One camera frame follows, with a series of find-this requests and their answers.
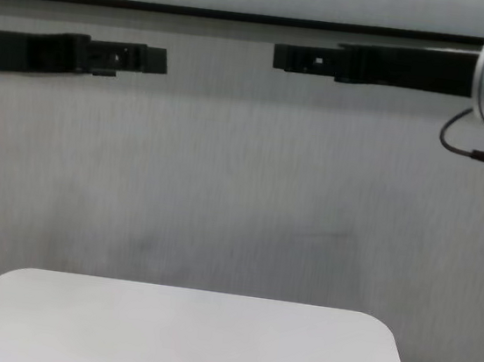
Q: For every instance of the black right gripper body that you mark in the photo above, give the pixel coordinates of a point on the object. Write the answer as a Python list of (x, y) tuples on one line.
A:
[(414, 70)]

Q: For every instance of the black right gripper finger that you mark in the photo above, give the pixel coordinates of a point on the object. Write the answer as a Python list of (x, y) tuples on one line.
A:
[(296, 59)]

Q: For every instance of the black wall trim strip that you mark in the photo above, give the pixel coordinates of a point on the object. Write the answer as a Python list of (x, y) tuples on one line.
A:
[(201, 11)]

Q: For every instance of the white rounded pedestal table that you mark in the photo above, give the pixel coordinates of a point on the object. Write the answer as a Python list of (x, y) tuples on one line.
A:
[(182, 341)]

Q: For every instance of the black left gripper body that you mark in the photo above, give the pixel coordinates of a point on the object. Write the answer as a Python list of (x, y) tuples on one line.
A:
[(28, 51)]

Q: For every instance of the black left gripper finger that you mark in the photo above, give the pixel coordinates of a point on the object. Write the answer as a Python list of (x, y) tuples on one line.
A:
[(155, 61)]

